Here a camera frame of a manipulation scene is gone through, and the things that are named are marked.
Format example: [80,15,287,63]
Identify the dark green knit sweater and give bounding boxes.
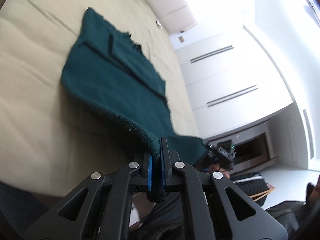
[60,7,209,203]

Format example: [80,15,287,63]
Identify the person's right hand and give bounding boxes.
[208,163,230,179]

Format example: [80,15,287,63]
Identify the white wardrobe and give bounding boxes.
[175,28,293,139]

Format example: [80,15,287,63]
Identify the beige bed sheet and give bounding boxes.
[1,0,199,197]

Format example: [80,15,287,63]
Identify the small white object on bed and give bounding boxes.
[156,20,162,29]

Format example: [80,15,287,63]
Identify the cream padded headboard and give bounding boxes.
[144,0,196,35]

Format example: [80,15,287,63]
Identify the wall socket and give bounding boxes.
[178,36,184,43]

